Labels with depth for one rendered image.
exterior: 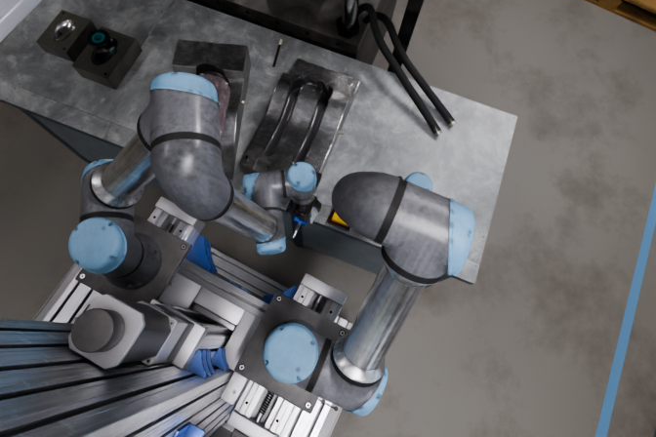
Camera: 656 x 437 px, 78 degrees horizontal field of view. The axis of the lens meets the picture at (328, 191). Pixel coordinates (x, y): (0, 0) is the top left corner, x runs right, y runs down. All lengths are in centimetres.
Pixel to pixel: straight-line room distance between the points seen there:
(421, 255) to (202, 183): 37
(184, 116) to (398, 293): 47
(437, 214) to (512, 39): 261
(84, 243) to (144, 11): 120
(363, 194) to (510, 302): 185
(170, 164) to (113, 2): 145
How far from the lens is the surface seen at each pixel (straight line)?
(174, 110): 73
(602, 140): 305
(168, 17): 196
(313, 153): 143
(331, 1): 197
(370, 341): 83
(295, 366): 91
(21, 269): 264
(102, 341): 67
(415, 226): 65
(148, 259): 117
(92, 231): 105
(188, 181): 69
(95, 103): 180
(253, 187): 107
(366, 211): 65
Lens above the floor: 218
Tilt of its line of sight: 70 degrees down
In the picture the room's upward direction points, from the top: 8 degrees clockwise
